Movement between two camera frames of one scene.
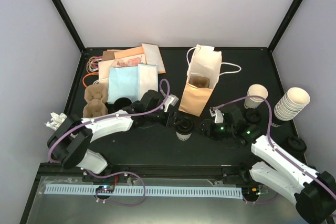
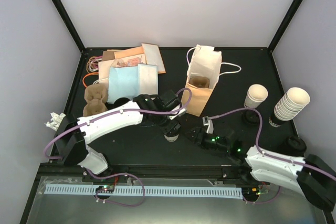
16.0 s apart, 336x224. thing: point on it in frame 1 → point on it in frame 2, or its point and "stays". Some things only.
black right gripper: (208, 129) → (198, 132)
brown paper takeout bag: (203, 67) stays
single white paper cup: (183, 137) → (171, 139)
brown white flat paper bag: (153, 56) stays
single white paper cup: (255, 89) stays
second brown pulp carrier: (95, 96) stays
